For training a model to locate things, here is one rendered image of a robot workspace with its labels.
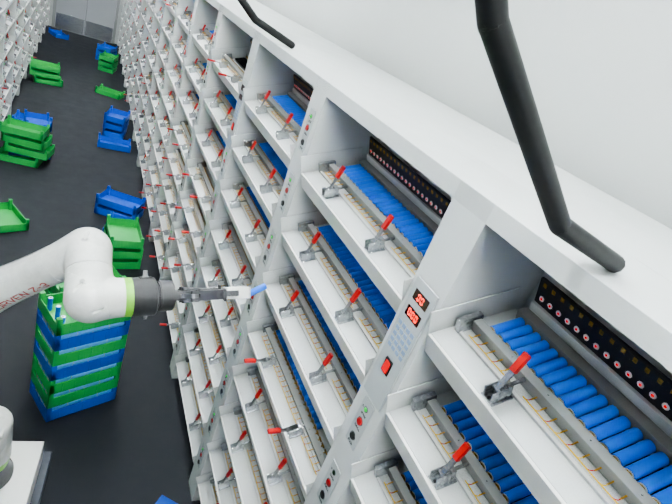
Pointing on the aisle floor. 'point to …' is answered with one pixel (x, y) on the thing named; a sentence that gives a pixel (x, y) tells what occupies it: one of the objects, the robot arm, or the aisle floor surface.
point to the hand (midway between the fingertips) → (235, 292)
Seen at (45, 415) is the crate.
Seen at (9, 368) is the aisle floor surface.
